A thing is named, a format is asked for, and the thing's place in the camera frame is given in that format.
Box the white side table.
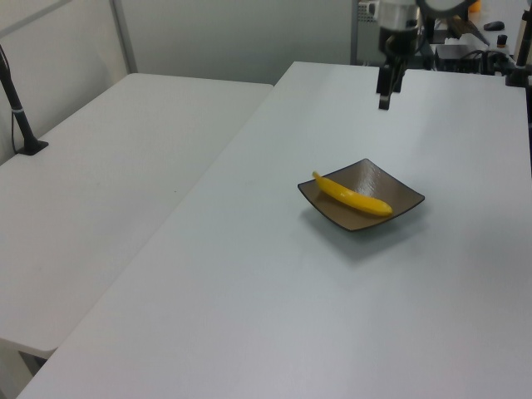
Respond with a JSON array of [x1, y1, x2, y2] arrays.
[[0, 72, 275, 358]]

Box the yellow banana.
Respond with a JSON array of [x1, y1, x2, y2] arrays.
[[312, 170, 394, 218]]

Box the brown square ceramic plate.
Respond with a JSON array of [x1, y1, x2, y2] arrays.
[[297, 157, 426, 234]]

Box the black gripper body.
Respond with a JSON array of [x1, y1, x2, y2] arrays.
[[381, 27, 419, 68]]

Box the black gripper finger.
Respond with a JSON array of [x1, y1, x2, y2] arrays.
[[392, 66, 408, 94], [375, 66, 394, 111]]

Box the black electronics box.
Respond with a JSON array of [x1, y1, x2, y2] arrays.
[[434, 43, 485, 72]]

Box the grey metal cabinet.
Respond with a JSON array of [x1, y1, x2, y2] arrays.
[[350, 0, 386, 67]]

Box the black cable bundle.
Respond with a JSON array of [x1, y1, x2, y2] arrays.
[[465, 48, 519, 76]]

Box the black clamped camera pole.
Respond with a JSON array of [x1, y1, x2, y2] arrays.
[[504, 7, 532, 89]]

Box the grey partition post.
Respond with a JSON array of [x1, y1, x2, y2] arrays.
[[111, 0, 139, 76]]

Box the black camera stand with cable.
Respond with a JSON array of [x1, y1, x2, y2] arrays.
[[0, 43, 50, 157]]

